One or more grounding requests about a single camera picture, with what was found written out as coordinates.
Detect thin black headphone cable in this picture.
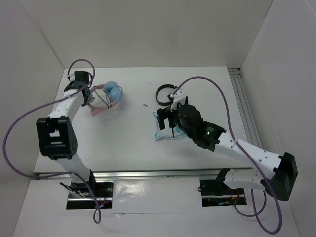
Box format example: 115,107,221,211
91,86,123,109

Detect pink blue cat-ear headphones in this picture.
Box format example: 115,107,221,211
88,81,124,117

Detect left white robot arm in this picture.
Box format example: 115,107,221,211
36,71,97,197

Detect black on-ear headphones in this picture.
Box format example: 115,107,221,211
155,84,177,107

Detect teal white cat-ear headphones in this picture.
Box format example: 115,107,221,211
153,112,185,141

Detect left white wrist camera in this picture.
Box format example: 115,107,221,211
67,73,75,81

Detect aluminium front rail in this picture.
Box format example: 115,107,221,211
34,168,252,182

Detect aluminium side rail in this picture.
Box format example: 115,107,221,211
228,68,263,148

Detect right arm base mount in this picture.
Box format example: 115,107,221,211
197,180,247,207

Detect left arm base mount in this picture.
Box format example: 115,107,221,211
60,177,115,210

